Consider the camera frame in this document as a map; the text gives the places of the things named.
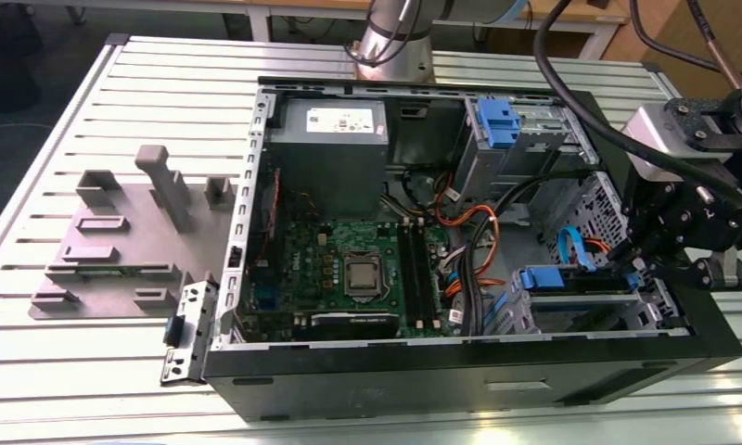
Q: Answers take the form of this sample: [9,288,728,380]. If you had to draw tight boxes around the black PC case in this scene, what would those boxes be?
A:
[200,75,742,423]

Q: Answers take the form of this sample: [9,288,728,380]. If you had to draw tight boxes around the silver CPU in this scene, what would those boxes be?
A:
[349,261,379,291]

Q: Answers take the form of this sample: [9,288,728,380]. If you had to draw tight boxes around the orange yellow wire bundle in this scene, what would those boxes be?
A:
[432,170,510,300]

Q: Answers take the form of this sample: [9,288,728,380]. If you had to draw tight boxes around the black RAM slot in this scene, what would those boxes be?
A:
[399,218,428,328]
[414,218,445,328]

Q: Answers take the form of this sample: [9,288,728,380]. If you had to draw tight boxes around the CPU socket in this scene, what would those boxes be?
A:
[343,249,390,305]

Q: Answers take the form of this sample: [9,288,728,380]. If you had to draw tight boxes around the black cable bundle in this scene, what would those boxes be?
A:
[457,169,600,337]

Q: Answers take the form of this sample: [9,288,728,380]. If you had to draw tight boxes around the grey optical drive cage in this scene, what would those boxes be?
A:
[457,95,600,196]

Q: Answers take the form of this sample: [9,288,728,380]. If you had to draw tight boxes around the wooden desk white frame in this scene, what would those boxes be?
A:
[222,0,633,59]

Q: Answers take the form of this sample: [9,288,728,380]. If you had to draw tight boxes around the green RAM stick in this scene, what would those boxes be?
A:
[76,264,138,278]

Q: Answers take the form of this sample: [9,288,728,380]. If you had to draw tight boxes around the orange black power wire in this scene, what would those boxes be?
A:
[584,236,633,279]

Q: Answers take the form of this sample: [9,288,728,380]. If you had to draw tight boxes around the grey expansion slot bracket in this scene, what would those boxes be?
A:
[160,280,222,387]

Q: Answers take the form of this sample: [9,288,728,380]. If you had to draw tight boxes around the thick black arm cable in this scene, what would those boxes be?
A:
[532,0,742,210]

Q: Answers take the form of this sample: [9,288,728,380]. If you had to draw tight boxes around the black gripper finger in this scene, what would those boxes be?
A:
[633,221,689,280]
[608,182,677,280]

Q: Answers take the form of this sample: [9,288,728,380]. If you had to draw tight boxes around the green motherboard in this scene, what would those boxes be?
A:
[238,217,465,342]

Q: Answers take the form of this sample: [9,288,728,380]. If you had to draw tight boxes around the grey parts rack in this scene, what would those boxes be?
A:
[28,145,241,321]

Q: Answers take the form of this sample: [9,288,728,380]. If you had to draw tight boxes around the grey power supply unit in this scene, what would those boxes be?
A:
[265,97,390,222]

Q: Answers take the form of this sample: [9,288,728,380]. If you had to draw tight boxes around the tan wooden cabinet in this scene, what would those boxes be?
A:
[602,0,742,120]

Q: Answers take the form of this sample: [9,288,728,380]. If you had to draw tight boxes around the blue data wire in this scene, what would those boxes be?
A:
[556,226,596,273]

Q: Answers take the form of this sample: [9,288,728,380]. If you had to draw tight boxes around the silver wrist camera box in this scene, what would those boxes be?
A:
[617,105,732,186]

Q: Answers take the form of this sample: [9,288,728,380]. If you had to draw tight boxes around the blue drive cage latch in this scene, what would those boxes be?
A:
[480,98,522,150]

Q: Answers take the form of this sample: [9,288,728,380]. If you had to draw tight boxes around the thin red wire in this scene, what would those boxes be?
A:
[257,167,285,268]

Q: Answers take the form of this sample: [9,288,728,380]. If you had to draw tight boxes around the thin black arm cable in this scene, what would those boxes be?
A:
[628,0,742,89]

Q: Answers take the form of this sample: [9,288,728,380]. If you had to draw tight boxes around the black graphics card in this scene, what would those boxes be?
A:
[294,311,403,342]

